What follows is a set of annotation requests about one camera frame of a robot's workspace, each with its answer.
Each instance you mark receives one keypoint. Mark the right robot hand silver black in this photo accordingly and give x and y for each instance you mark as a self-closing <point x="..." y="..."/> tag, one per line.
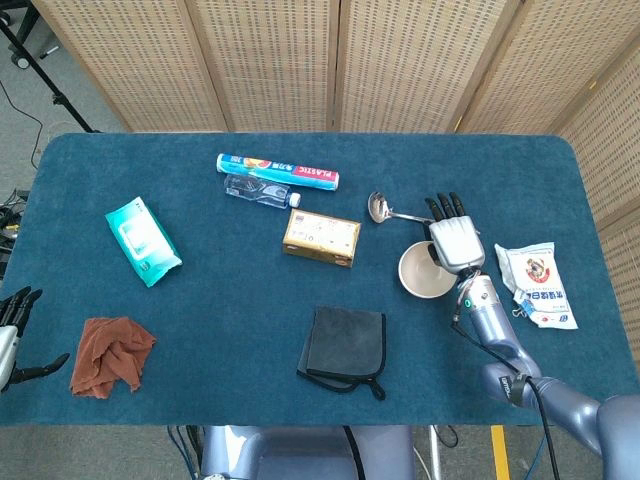
<point x="456" y="242"/>

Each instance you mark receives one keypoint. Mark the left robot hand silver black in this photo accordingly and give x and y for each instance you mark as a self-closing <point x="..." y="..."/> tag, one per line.
<point x="7" y="345"/>

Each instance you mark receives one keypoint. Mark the cream bowl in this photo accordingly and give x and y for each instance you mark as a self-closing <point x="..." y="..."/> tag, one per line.
<point x="429" y="297"/>
<point x="422" y="272"/>

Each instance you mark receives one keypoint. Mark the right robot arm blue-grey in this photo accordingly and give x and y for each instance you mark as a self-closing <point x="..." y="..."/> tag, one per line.
<point x="505" y="340"/>

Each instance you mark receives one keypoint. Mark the white printed food bag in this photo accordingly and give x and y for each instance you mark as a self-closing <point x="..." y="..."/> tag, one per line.
<point x="540" y="280"/>

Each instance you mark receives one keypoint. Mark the blue binder clip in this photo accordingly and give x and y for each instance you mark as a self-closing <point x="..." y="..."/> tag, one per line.
<point x="524" y="309"/>

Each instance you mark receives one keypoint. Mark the brown rag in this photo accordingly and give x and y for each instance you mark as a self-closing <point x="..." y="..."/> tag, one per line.
<point x="110" y="355"/>

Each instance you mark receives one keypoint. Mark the gold tissue pack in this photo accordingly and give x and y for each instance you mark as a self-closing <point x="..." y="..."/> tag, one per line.
<point x="320" y="240"/>

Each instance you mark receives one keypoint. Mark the grey towel black edge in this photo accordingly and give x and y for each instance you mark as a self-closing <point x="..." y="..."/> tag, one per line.
<point x="345" y="345"/>

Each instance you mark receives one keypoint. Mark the green wet wipes pack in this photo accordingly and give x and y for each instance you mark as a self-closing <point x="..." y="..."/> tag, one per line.
<point x="142" y="240"/>

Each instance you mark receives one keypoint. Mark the woven wooden screen panel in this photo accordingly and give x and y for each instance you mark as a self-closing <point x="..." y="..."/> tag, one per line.
<point x="130" y="60"/>
<point x="410" y="60"/>
<point x="550" y="70"/>
<point x="270" y="60"/>
<point x="620" y="165"/>

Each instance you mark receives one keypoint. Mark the blue plastic wrap box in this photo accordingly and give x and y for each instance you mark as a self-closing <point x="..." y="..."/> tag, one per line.
<point x="280" y="171"/>

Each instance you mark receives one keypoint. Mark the clear water bottle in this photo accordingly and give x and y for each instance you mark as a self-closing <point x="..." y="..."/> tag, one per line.
<point x="255" y="191"/>

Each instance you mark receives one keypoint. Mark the blue tablecloth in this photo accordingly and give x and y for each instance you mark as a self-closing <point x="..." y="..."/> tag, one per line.
<point x="225" y="325"/>

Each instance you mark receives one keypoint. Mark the blue-grey robot torso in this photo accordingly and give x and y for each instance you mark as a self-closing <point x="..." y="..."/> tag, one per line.
<point x="300" y="450"/>

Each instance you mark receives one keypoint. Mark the black tripod stand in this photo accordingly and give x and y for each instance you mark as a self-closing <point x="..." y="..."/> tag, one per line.
<point x="50" y="85"/>

